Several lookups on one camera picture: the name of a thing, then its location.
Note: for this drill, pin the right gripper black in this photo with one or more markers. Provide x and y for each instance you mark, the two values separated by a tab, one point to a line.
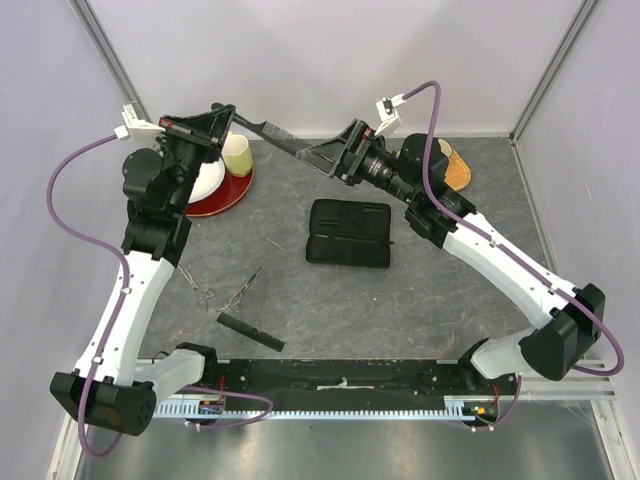
344	154

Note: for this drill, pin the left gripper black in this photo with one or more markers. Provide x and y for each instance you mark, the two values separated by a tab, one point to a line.
211	126

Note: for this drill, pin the black handled comb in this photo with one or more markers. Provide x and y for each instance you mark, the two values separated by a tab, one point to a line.
273	134

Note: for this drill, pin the black zipper tool case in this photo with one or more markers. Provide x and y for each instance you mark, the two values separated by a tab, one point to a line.
349	233

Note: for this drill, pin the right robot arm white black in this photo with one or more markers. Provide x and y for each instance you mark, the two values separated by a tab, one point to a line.
561	316

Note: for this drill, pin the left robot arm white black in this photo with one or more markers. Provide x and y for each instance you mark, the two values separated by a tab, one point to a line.
107	388

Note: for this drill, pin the pale yellow cup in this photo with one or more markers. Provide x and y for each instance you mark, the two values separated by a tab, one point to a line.
237	155

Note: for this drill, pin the white paper plate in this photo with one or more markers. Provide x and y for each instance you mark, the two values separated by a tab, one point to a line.
209	179

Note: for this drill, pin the red round tray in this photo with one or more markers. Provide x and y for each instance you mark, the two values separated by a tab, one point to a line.
230	192

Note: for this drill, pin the orange woven coaster mat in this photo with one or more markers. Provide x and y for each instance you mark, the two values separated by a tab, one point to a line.
458	174

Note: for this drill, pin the silver scissors left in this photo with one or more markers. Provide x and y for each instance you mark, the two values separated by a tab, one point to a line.
204	295

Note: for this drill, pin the silver scissors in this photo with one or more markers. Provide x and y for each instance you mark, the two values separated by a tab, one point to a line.
233	303
204	295

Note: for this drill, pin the silver scissors right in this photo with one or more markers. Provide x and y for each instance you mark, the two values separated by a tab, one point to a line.
233	303

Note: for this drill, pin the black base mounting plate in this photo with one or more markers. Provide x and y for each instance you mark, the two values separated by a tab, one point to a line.
353	384

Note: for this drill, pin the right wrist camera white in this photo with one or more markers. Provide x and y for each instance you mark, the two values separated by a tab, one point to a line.
390	119

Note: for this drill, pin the grey slotted cable duct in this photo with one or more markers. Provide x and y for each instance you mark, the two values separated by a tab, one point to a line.
195	408

